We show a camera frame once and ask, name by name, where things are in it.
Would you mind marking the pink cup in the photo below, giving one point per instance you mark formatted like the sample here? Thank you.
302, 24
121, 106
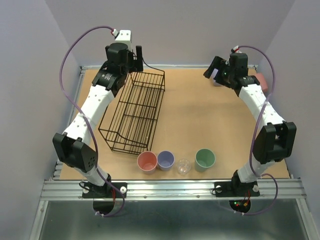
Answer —
263, 83
147, 162

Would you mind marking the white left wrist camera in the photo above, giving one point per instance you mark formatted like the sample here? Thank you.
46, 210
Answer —
123, 36

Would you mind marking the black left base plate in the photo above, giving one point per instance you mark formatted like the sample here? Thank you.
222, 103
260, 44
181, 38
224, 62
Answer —
91, 191

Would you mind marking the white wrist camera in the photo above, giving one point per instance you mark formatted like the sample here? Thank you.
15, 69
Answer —
123, 36
236, 50

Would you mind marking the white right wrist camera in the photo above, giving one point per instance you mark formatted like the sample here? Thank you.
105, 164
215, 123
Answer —
236, 50

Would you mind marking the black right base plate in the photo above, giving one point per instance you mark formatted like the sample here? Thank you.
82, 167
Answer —
224, 189

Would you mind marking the black wire dish rack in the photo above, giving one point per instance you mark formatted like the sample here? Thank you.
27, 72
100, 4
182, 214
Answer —
128, 125

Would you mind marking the green cup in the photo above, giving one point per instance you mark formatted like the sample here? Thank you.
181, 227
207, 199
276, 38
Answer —
204, 159

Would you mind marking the small purple cup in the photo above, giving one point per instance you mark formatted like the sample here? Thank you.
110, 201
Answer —
165, 160

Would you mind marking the clear glass cup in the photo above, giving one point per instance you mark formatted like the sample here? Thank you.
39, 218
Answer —
183, 166

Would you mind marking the aluminium mounting rail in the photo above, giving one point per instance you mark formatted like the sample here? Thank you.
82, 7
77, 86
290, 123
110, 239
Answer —
163, 190

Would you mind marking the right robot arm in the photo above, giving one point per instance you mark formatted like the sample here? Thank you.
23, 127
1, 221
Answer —
274, 137

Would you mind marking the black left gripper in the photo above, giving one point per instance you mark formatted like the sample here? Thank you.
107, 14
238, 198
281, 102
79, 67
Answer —
139, 59

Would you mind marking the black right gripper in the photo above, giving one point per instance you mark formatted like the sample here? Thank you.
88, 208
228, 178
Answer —
213, 67

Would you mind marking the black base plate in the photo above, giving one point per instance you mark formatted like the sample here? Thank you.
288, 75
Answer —
224, 189
91, 191

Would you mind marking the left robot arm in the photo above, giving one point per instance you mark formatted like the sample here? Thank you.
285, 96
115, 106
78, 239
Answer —
73, 145

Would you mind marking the pink cup front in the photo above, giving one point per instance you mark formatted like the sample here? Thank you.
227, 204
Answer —
147, 162

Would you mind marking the pink cup back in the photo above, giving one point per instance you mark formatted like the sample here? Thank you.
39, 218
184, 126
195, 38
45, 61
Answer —
263, 83

